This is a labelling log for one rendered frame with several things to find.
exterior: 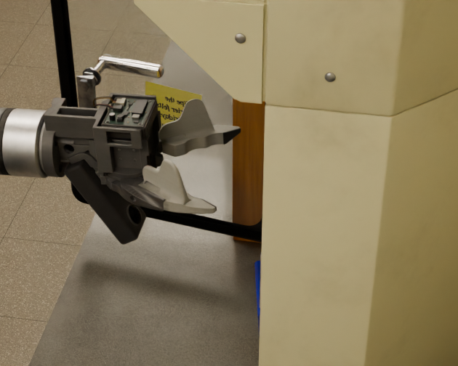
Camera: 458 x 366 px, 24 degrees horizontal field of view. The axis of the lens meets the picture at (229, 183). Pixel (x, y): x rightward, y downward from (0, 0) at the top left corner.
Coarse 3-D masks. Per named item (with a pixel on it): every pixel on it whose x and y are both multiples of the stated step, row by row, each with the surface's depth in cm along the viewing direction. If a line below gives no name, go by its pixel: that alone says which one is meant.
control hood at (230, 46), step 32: (160, 0) 88; (192, 0) 87; (224, 0) 87; (256, 0) 87; (192, 32) 89; (224, 32) 89; (256, 32) 88; (224, 64) 90; (256, 64) 90; (256, 96) 92
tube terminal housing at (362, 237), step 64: (320, 0) 85; (384, 0) 84; (448, 0) 87; (320, 64) 89; (384, 64) 88; (448, 64) 92; (320, 128) 93; (384, 128) 91; (448, 128) 96; (320, 192) 97; (384, 192) 96; (448, 192) 102; (320, 256) 101; (384, 256) 101; (448, 256) 108; (320, 320) 106; (384, 320) 107; (448, 320) 115
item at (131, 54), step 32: (96, 0) 129; (128, 0) 127; (96, 32) 132; (128, 32) 130; (160, 32) 128; (96, 64) 134; (128, 64) 133; (160, 64) 131; (192, 64) 129; (96, 96) 137; (160, 96) 134; (192, 96) 132; (224, 96) 131; (256, 128) 132; (192, 160) 138; (224, 160) 137; (256, 160) 135; (192, 192) 142; (224, 192) 140; (256, 192) 138
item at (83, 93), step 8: (80, 80) 135; (88, 80) 134; (96, 80) 136; (80, 88) 135; (88, 88) 135; (80, 96) 136; (88, 96) 136; (80, 104) 137; (88, 104) 137; (96, 104) 137
